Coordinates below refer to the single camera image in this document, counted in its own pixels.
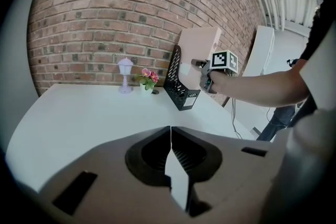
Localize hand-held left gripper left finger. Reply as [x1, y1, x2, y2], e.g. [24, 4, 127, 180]
[38, 125, 188, 224]

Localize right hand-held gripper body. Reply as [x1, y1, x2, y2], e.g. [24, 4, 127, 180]
[199, 49, 239, 93]

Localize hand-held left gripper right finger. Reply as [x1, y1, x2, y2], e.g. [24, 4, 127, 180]
[172, 125, 276, 224]

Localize light pink folder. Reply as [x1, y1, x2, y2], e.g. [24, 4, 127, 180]
[177, 26, 223, 91]

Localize black mesh file holder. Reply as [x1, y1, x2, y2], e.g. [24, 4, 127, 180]
[163, 44, 202, 112]

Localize person's right forearm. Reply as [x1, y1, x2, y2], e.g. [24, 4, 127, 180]
[211, 59, 310, 108]

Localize white partition panel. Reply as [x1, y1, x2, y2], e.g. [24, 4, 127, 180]
[224, 25, 276, 137]

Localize potted pink flowers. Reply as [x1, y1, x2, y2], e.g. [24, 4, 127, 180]
[135, 68, 160, 95]

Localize person's black shirt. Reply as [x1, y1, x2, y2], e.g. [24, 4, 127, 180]
[299, 4, 331, 62]

